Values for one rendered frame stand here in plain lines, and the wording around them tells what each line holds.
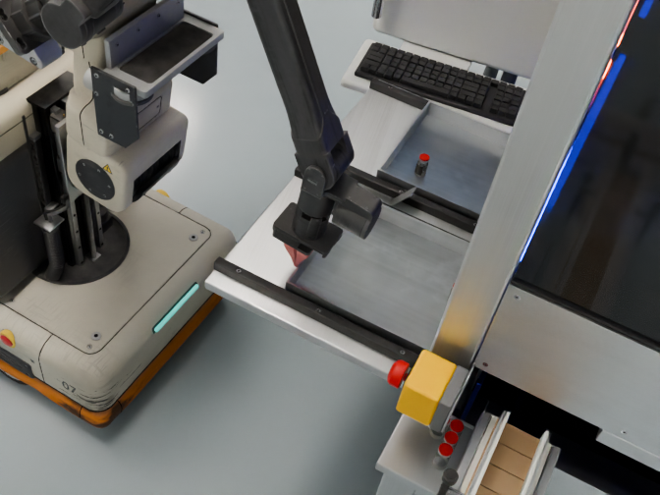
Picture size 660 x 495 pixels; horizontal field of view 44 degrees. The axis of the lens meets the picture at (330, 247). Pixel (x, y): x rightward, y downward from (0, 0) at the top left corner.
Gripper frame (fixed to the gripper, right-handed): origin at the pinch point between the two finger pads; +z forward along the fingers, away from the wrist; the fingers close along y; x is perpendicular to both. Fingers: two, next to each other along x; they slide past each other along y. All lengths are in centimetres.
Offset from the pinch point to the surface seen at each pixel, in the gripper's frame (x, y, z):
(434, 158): 41.9, 9.1, 1.3
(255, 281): -7.1, -4.0, 1.4
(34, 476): -24, -42, 96
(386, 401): 42, 24, 88
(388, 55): 77, -16, 9
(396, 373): -18.8, 24.2, -12.2
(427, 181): 34.9, 10.5, 1.2
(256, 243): 2.0, -9.0, 3.8
